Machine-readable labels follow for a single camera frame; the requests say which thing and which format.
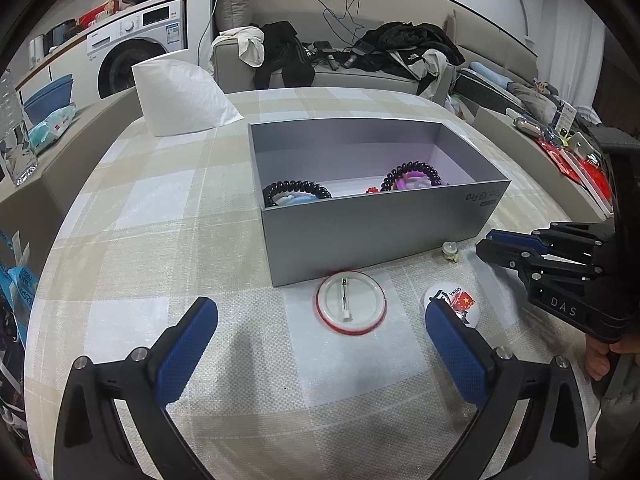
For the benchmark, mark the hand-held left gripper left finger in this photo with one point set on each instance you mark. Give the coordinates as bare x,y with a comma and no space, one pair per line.
185,355

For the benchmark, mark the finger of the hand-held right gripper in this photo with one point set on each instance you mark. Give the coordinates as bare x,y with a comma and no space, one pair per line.
515,240
500,255

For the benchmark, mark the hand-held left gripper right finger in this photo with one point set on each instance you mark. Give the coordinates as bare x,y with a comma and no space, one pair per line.
457,355

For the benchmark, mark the small pale figurine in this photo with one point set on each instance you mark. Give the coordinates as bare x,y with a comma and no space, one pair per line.
451,251

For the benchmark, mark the white printed round badge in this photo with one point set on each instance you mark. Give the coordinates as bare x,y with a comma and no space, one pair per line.
460,300

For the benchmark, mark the grey cardboard box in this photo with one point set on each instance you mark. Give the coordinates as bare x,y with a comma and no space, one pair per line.
375,240

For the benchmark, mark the red rimmed round badge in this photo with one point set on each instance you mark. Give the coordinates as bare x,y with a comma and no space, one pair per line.
330,300

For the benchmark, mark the person's right forearm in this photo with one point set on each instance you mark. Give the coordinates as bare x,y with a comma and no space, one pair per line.
620,420

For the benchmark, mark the person's right hand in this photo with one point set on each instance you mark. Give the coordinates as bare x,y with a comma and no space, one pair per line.
597,360

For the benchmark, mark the grey bench with clutter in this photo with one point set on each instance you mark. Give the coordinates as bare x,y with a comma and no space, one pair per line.
520,160

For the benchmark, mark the red packets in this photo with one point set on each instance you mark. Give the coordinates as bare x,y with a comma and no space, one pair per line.
580,175

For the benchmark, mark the beige glasses case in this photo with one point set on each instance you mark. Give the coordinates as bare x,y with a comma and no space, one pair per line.
527,126

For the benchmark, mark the plaid tablecloth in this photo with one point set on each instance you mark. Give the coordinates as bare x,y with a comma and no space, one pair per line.
175,240

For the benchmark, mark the white card stand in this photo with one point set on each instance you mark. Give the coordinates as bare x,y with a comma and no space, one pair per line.
565,117

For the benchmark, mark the light blue folded cloth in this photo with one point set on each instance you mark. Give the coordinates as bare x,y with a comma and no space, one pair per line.
490,74

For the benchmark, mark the blue plastic bag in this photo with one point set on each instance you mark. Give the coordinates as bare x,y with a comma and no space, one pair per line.
17,285

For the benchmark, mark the grey side bench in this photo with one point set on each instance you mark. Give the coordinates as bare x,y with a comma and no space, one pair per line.
60,175

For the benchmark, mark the pile of dark clothes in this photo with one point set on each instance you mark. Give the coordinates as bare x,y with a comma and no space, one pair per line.
410,45

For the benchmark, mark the grey sofa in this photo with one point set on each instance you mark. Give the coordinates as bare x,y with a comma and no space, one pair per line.
350,80

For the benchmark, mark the black remote control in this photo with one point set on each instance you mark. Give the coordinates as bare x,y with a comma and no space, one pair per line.
331,61

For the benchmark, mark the white paper bag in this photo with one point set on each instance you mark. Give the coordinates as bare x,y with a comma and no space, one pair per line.
180,95

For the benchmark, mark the wet wipes packet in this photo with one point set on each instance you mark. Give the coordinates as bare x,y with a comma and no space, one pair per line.
52,127

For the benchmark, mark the blue plastic basin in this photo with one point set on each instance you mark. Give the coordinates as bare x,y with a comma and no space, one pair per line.
47,97

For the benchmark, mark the black jacket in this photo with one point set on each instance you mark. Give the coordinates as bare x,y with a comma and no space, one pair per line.
285,55

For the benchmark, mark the white washing machine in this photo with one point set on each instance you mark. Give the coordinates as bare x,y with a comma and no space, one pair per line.
135,45

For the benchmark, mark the kitchen counter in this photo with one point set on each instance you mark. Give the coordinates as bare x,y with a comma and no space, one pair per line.
55,67

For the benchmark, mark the white garment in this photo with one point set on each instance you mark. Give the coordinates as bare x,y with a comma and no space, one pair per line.
245,42

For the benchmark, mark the red box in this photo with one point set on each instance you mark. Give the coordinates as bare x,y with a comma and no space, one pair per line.
97,14

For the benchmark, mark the grey cushion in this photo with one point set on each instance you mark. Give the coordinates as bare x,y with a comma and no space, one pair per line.
234,2

